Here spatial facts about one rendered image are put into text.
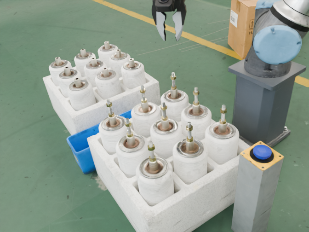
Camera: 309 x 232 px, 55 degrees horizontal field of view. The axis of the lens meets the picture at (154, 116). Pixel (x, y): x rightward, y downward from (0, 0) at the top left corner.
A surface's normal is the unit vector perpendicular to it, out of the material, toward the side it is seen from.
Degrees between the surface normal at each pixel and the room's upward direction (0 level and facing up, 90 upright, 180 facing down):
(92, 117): 90
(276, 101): 90
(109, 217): 0
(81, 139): 88
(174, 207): 90
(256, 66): 72
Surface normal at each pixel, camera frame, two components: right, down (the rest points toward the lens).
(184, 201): 0.54, 0.47
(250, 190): -0.84, 0.39
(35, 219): -0.09, -0.80
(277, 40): -0.30, 0.69
